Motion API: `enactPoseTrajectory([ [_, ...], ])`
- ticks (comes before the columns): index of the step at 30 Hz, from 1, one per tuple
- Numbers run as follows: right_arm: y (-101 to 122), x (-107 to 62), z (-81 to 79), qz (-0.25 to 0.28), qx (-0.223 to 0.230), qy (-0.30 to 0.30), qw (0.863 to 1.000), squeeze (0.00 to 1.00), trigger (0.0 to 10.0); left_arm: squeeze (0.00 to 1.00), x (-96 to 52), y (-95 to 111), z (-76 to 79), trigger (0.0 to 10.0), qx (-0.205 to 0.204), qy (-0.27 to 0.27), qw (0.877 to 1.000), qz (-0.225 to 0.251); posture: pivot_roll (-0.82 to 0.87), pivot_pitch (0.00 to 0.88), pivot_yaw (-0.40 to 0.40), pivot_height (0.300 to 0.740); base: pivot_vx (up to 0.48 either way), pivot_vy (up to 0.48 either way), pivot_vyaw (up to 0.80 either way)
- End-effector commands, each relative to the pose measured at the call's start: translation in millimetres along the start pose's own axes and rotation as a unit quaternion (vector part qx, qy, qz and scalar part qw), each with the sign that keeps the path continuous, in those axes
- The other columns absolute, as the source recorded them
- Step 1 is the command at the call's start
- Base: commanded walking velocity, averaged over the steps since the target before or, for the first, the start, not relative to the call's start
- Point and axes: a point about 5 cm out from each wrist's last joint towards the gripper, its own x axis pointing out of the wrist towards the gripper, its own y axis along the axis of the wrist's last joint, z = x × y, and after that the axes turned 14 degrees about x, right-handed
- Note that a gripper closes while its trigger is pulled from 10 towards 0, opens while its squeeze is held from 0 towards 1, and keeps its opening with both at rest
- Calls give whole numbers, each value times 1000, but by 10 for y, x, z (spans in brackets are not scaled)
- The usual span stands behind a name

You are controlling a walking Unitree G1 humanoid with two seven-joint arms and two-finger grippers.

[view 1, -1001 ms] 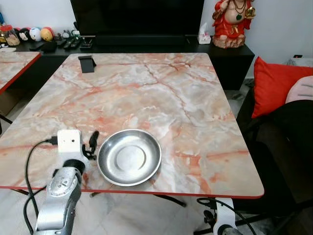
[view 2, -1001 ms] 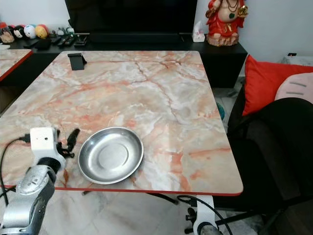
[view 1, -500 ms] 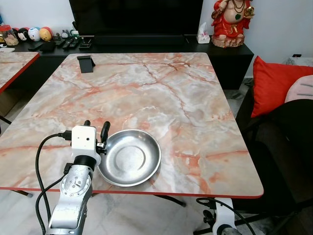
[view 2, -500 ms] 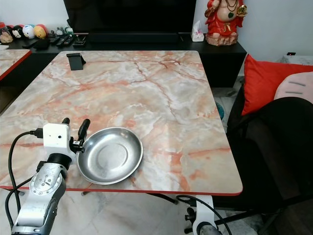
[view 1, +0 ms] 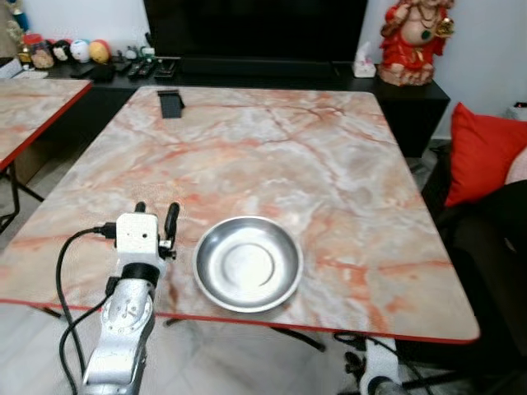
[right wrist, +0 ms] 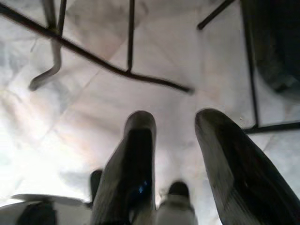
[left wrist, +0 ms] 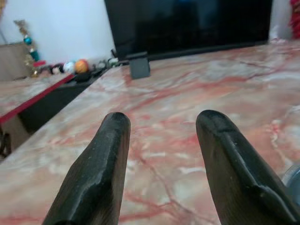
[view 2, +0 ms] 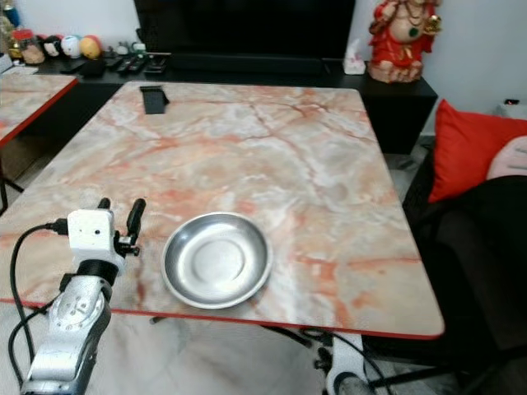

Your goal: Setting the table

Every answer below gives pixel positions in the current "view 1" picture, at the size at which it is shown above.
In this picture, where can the large steel plate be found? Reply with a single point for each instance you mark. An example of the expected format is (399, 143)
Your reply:
(247, 263)

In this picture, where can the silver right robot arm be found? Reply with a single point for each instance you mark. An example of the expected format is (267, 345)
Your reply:
(387, 387)

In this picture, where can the black phone stand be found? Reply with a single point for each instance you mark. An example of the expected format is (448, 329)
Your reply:
(170, 104)

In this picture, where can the pale pink cushion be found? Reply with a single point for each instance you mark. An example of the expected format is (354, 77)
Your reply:
(519, 167)

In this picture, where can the black remote control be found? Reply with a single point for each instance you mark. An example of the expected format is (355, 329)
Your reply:
(146, 67)

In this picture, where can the red cushion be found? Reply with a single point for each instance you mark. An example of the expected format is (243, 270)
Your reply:
(482, 156)

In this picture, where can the black sofa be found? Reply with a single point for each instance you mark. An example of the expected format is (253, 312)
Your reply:
(486, 263)

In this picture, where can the orange round figurine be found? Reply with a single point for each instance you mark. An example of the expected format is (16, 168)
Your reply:
(100, 51)

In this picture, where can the white round figurine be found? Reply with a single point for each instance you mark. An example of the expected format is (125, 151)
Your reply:
(80, 50)

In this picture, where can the black round figurine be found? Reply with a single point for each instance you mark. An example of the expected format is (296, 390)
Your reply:
(61, 51)

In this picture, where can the black television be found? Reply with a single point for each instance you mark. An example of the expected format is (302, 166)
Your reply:
(255, 29)

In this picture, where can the small white holder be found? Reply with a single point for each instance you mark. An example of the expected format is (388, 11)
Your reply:
(365, 64)

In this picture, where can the red deity statue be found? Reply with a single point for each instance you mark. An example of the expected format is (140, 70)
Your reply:
(416, 45)

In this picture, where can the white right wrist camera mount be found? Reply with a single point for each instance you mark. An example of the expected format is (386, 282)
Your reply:
(382, 358)

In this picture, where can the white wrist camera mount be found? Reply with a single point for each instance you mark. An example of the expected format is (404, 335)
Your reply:
(382, 358)
(136, 239)

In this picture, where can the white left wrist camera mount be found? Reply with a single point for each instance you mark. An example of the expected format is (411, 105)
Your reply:
(136, 239)

